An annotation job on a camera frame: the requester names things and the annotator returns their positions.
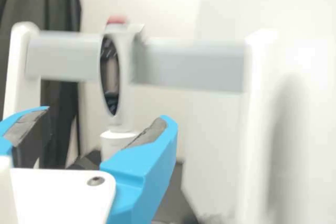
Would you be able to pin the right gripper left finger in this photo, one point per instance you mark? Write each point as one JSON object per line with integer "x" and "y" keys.
{"x": 23, "y": 129}

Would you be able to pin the white pipette stand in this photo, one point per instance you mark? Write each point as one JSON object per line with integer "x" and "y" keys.
{"x": 189, "y": 66}

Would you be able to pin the pipette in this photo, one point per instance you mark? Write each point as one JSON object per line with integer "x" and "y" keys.
{"x": 123, "y": 58}

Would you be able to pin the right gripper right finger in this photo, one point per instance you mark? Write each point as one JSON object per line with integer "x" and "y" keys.
{"x": 147, "y": 163}

